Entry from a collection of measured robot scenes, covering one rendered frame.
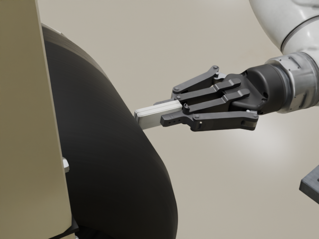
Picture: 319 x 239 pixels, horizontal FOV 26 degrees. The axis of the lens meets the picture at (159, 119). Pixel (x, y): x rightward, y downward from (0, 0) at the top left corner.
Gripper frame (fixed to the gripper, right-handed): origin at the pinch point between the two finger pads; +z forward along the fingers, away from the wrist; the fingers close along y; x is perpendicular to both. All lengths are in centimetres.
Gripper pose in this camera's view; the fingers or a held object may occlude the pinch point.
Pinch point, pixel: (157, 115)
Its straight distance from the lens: 98.4
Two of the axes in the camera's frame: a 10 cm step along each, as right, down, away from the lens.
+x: -1.4, 7.3, 6.7
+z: -8.8, 2.2, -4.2
